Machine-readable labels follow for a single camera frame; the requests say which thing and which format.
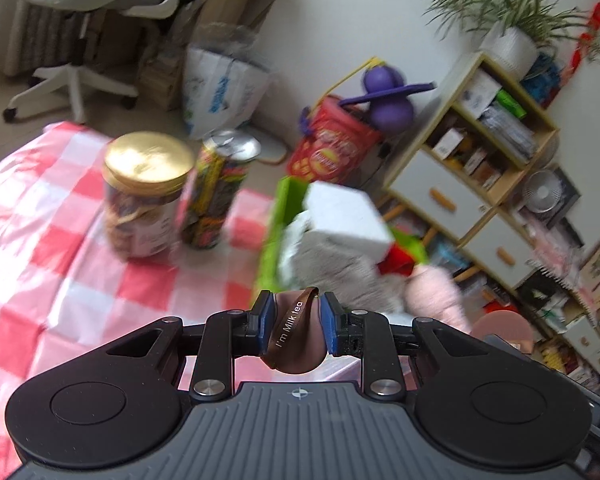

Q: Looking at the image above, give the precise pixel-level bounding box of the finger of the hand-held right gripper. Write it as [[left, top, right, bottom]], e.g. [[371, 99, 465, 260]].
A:
[[482, 334, 537, 363]]

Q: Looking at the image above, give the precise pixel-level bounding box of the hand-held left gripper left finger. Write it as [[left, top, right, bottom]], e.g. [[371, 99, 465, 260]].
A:
[[105, 292, 276, 401]]

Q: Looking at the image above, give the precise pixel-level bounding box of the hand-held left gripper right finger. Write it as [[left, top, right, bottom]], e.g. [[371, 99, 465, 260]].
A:
[[320, 291, 481, 401]]

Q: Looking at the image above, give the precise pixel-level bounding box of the teardrop brown powder puff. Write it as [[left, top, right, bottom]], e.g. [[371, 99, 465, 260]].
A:
[[471, 310, 532, 348]]

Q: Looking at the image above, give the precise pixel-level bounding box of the round brown powder puff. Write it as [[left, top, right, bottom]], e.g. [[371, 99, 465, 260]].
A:
[[262, 286, 328, 375]]

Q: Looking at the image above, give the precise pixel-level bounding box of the grey and green towel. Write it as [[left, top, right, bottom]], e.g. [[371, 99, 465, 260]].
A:
[[277, 210, 406, 313]]

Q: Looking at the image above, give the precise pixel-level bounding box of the green plastic bin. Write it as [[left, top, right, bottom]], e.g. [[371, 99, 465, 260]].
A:
[[254, 176, 431, 311]]

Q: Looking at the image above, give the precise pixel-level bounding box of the pink plush toy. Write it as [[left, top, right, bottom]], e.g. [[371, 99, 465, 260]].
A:
[[404, 264, 468, 333]]

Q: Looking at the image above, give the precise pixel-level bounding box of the red santa plush toy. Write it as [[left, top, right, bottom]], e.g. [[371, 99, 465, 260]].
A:
[[377, 245, 416, 278]]

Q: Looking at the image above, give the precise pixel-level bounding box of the white foam block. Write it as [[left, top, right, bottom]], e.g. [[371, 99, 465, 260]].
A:
[[302, 180, 396, 263]]

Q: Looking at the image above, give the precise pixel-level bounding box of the black and yellow can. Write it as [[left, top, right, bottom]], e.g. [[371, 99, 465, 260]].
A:
[[180, 130, 263, 251]]

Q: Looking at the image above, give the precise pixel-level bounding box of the small white fan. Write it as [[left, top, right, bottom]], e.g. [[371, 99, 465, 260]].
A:
[[522, 169, 581, 218]]

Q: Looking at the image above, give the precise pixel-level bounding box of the wooden shelf cabinet with drawers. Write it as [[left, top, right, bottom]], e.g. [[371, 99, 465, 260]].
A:
[[382, 52, 561, 293]]

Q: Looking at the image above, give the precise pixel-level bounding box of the gold lid cookie jar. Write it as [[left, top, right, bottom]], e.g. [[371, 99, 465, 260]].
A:
[[101, 131, 195, 259]]

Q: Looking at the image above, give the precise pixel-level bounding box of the red printed bucket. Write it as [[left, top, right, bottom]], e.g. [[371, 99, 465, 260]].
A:
[[286, 95, 383, 186]]

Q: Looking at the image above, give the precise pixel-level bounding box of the purple jump ball toy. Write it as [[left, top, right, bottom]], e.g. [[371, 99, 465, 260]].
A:
[[337, 64, 438, 131]]

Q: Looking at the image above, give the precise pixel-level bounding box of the white paper bag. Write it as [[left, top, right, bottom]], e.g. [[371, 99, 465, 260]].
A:
[[182, 22, 273, 141]]

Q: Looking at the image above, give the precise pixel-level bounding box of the red checked tablecloth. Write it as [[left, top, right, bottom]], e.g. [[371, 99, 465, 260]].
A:
[[0, 121, 381, 466]]

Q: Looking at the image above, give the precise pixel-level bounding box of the potted green plant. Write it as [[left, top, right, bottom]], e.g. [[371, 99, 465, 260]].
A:
[[415, 0, 600, 78]]

